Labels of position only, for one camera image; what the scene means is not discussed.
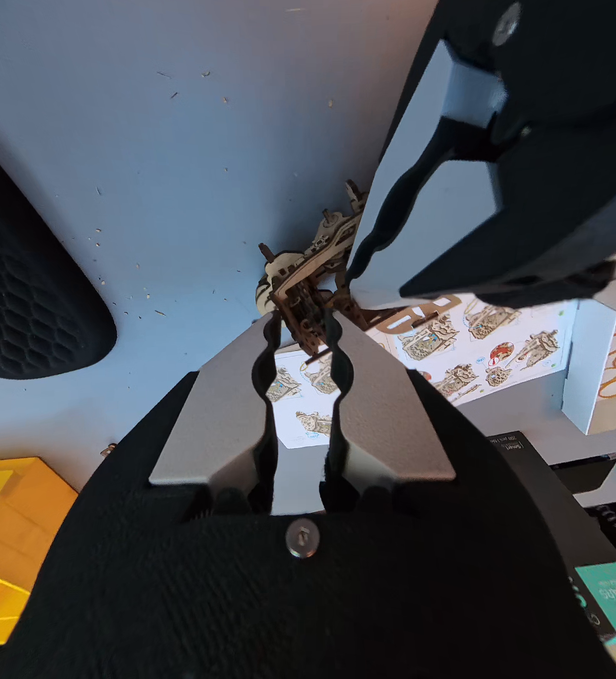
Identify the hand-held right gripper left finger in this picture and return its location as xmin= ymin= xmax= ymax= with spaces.
xmin=149 ymin=310 xmax=282 ymax=515

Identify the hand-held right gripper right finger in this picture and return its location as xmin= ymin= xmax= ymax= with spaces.
xmin=319 ymin=309 xmax=457 ymax=514

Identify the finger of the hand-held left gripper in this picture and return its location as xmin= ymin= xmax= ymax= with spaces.
xmin=346 ymin=38 xmax=509 ymax=266
xmin=346 ymin=119 xmax=500 ymax=298

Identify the wooden mechanical model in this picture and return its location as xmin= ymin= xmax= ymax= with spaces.
xmin=255 ymin=179 xmax=462 ymax=367

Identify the grey desk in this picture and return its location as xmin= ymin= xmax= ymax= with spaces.
xmin=0 ymin=0 xmax=616 ymax=510

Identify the illustrated instruction booklet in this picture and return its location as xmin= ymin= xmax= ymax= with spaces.
xmin=273 ymin=294 xmax=579 ymax=451

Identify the black model kit box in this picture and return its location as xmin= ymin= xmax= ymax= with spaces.
xmin=485 ymin=431 xmax=616 ymax=645

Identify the white cardboard box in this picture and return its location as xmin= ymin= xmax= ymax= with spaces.
xmin=562 ymin=300 xmax=616 ymax=437

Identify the yellow plastic bin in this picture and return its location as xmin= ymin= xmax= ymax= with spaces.
xmin=0 ymin=456 xmax=79 ymax=649

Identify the black mesh wrist rest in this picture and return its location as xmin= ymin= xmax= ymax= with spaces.
xmin=0 ymin=133 xmax=117 ymax=381

